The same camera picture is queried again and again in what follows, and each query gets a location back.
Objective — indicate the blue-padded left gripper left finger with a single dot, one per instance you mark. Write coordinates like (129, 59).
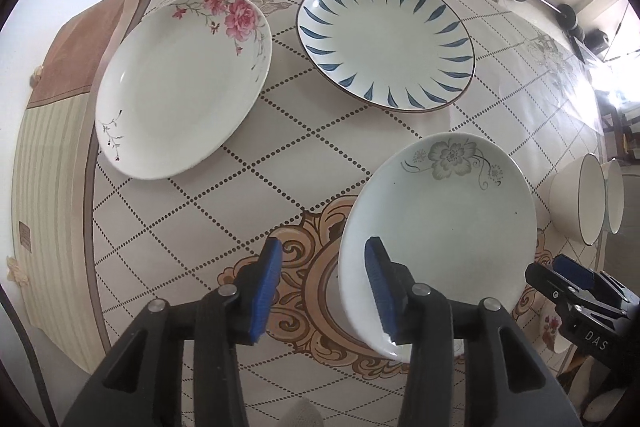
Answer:
(139, 381)

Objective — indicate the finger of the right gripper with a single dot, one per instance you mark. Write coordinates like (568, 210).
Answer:
(574, 272)
(552, 285)

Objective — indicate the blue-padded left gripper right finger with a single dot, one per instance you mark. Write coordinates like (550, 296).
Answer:
(506, 381)

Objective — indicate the white bowl dark rim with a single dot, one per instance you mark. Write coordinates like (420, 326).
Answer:
(577, 200)

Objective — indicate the white bowl blue pattern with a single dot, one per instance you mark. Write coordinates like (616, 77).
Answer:
(614, 192)

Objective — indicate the white plate grey flower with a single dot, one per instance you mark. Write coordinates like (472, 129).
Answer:
(456, 210)

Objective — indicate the white plate blue leaf pattern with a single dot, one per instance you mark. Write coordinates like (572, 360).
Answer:
(410, 56)

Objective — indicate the white plate pink flowers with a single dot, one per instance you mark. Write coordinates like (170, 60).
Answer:
(180, 84)

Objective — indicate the plain white bowl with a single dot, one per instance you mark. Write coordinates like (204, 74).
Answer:
(549, 328)

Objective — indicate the beige striped placemat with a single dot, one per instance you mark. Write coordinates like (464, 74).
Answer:
(52, 185)

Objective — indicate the patterned tablecloth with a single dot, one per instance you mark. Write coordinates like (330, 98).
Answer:
(293, 169)

